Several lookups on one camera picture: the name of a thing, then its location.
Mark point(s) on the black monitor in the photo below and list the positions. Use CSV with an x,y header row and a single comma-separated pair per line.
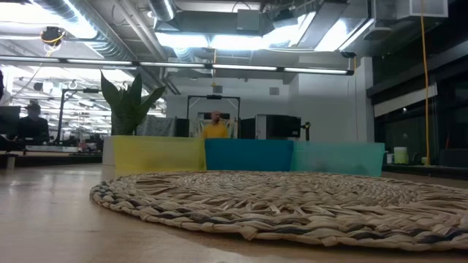
x,y
248,128
9,120

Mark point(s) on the person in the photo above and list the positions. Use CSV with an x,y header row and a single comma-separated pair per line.
x,y
215,131
33,129

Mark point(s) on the blue plastic bin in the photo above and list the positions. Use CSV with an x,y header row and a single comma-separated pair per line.
x,y
248,155

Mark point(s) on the black white cabinet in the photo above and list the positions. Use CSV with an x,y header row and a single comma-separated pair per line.
x,y
281,126

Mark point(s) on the small black stand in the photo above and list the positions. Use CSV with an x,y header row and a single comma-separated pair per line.
x,y
307,131

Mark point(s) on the grey cover sheet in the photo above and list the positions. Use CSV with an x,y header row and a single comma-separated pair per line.
x,y
157,126

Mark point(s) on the yellow plastic bin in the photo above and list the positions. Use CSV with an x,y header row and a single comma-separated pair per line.
x,y
157,153

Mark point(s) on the round woven straw mat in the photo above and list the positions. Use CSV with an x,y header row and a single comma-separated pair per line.
x,y
274,208

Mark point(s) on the long ceiling light bar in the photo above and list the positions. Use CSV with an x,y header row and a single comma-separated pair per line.
x,y
175,65

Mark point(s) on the teal plastic bin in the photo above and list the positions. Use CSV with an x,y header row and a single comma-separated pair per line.
x,y
336,159

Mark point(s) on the green snake plant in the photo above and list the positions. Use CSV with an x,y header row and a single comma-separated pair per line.
x,y
128,109

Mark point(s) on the white plant pot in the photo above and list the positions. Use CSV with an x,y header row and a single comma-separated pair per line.
x,y
108,157

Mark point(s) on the black gantry frame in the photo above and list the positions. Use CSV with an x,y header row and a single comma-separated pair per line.
x,y
214,96

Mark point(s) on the dome security camera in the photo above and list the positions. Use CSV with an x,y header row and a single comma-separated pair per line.
x,y
348,55

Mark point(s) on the silver ventilation duct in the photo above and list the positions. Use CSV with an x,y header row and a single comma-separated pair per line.
x,y
162,9

